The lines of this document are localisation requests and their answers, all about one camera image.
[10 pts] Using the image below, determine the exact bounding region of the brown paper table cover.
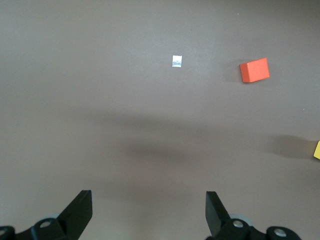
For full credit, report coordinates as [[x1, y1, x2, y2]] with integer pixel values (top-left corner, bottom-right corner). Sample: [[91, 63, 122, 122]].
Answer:
[[0, 0, 320, 240]]

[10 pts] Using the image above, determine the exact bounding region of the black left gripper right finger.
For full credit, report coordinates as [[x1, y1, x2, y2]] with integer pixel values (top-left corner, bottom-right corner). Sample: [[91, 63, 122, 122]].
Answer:
[[204, 191, 301, 240]]

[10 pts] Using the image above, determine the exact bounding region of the yellow cube block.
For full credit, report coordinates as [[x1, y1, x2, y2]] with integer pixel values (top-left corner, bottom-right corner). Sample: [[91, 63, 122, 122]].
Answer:
[[312, 140, 320, 160]]

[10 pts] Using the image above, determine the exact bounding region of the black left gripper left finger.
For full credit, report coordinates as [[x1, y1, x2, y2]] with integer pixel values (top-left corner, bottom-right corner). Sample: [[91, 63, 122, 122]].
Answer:
[[0, 190, 93, 240]]

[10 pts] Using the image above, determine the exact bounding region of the orange-red cube block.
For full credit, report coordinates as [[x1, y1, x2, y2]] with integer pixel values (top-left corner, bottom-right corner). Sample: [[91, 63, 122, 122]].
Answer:
[[239, 57, 271, 84]]

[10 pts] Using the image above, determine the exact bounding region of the small square tape piece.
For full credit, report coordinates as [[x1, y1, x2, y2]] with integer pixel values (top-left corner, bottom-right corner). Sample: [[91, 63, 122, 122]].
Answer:
[[171, 54, 183, 68]]

